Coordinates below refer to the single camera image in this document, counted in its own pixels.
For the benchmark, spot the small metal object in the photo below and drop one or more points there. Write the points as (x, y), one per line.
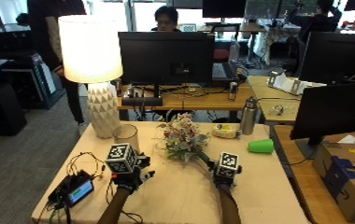
(276, 109)

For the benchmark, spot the checkered marker board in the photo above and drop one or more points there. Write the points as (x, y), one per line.
(187, 27)

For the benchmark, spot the brown wooden desk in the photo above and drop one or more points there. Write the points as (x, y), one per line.
(296, 161)

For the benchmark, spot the white table lamp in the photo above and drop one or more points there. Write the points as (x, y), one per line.
(90, 49)

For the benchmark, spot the black monitor on stand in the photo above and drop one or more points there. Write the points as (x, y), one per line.
(165, 57)

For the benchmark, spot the red chair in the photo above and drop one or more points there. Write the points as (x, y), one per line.
(221, 54)

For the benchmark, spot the cardboard box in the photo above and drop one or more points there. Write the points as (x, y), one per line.
(347, 180)

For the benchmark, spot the black background monitor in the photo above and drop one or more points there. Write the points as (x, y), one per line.
(223, 8)

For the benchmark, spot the black monitor with wide back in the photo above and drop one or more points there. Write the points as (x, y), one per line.
(336, 57)

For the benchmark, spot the silver drink can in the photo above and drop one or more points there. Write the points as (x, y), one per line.
(233, 90)

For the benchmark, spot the black storage rack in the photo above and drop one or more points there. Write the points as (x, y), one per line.
(34, 81)

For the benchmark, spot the green plastic cup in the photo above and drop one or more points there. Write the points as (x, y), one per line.
(260, 146)

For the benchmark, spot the white paper sheet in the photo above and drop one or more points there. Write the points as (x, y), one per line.
(350, 139)

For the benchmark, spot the stainless steel bottle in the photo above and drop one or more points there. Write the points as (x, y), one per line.
(248, 116)

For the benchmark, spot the large white marker cube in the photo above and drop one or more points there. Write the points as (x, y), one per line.
(121, 158)

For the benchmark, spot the small white marker cube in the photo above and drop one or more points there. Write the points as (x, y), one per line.
(227, 163)

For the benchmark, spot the frosted glass vase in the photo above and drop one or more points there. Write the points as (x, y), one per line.
(126, 135)

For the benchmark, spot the black device with screen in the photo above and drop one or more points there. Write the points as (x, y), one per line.
(74, 189)

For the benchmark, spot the black monitor beside cardboard box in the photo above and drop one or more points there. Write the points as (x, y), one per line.
(334, 110)

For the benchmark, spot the white bracket parts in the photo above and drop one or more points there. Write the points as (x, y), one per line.
(288, 82)

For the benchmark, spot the artificial flower bouquet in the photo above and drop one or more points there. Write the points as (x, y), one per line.
(182, 138)

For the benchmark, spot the light wooden desk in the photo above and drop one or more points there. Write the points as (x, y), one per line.
(270, 93)

